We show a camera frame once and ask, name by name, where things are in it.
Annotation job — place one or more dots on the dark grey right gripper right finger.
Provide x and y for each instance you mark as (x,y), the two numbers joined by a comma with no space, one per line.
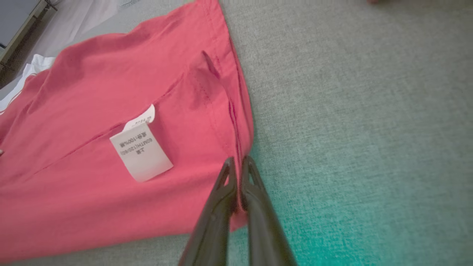
(264,229)

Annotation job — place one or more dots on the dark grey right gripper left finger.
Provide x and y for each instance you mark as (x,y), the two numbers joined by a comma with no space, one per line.
(210,229)

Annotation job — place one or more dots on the red and white shirt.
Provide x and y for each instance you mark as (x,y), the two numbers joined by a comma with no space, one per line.
(111,74)

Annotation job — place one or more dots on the grey and yellow sofa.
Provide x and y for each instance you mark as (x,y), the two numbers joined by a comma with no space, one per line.
(351,129)

